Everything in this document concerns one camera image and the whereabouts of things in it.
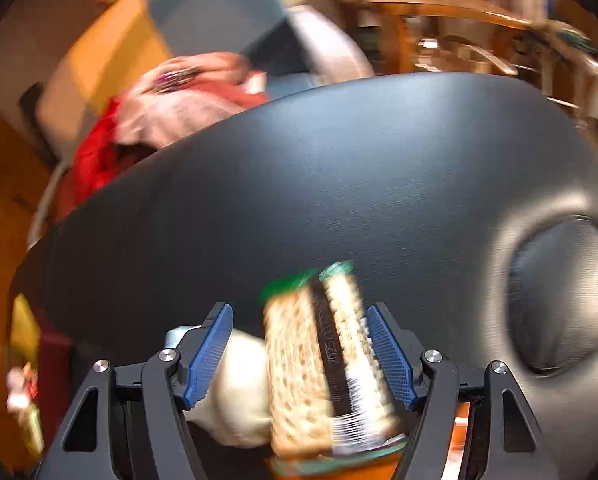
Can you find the grey and yellow armchair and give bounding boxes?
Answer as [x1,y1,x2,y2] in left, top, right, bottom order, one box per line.
[22,0,374,162]

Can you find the orange white snack packet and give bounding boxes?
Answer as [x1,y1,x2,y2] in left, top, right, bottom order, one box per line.
[267,401,470,479]

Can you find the cluttered wooden shelf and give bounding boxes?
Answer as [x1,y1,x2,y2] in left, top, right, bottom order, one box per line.
[528,20,598,127]

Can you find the red box with gold interior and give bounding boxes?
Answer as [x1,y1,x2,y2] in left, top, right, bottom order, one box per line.
[5,294,72,460]

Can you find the white textured snack bag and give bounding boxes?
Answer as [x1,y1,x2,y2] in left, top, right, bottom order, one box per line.
[184,330,271,448]

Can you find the red cloth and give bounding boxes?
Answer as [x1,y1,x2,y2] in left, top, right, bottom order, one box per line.
[70,98,154,205]

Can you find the cracker pack green ends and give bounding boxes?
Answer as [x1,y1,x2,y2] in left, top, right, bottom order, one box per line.
[262,261,405,462]

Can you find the wooden side table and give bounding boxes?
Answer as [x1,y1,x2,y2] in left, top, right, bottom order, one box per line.
[326,0,531,77]

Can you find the pink patterned cloth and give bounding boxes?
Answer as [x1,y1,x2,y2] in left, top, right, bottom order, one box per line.
[115,52,270,150]

